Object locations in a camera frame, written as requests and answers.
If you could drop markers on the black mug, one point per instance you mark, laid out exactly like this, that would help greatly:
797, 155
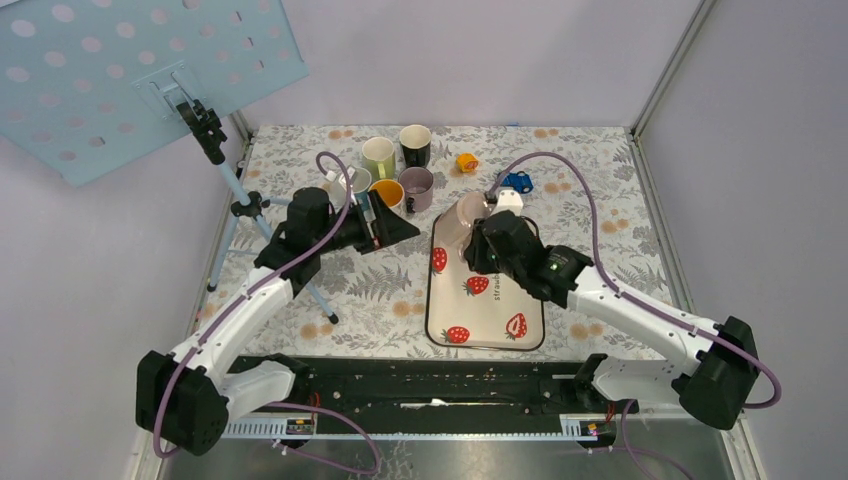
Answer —
415, 141

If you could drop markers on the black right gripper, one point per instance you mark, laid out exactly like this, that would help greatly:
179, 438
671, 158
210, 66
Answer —
474, 252

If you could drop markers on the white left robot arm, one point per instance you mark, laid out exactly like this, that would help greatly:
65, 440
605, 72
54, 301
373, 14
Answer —
189, 395

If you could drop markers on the blue tripod stand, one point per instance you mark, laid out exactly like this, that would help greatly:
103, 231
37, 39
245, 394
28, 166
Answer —
206, 127

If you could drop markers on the white strawberry tray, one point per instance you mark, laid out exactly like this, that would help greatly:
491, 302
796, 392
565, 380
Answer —
467, 309

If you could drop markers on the white floral mug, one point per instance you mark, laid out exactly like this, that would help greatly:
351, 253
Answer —
391, 193

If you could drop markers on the blue dotted mug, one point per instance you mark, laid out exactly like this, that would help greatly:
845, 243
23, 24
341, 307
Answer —
363, 183

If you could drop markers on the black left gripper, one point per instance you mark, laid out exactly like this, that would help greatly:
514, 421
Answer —
387, 228

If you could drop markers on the blue toy car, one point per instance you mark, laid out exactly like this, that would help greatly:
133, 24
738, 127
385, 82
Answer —
518, 181

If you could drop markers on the green octagonal mug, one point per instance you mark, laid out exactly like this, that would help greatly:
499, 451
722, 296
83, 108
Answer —
379, 157

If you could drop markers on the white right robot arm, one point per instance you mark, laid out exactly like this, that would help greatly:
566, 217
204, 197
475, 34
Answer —
707, 368

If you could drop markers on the yellow toy car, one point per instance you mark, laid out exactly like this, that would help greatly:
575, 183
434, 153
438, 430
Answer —
467, 163

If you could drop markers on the blue perforated stand plate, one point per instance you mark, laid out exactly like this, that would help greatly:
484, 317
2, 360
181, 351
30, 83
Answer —
89, 86

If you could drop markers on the tall pale pink mug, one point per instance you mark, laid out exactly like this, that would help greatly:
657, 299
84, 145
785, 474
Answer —
455, 225

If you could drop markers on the purple mug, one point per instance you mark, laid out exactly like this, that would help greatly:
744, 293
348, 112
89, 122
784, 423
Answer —
418, 184

